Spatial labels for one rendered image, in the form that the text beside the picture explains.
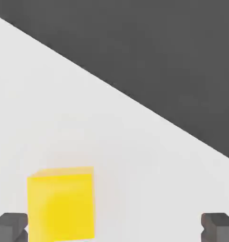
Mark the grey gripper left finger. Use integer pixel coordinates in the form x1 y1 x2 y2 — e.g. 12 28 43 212
0 212 29 242

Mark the small yellow cube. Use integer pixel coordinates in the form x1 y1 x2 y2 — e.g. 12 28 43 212
26 166 96 242

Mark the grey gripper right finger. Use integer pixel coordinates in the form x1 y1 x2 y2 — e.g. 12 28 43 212
201 212 229 242

